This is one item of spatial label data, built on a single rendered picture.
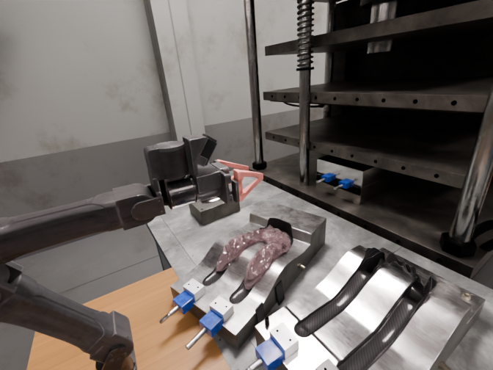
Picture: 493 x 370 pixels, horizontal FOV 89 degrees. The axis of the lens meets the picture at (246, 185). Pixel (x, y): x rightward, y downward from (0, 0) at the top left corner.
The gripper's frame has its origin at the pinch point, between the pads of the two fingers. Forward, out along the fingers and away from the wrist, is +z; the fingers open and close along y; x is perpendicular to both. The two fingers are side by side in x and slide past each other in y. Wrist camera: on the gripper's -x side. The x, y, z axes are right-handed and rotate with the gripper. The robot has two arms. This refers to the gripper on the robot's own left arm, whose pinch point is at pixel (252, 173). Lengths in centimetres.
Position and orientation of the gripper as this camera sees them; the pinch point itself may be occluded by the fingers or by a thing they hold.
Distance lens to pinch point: 58.2
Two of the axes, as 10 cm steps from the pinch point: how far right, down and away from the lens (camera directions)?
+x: 0.6, 9.2, 3.9
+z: 8.6, -2.5, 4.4
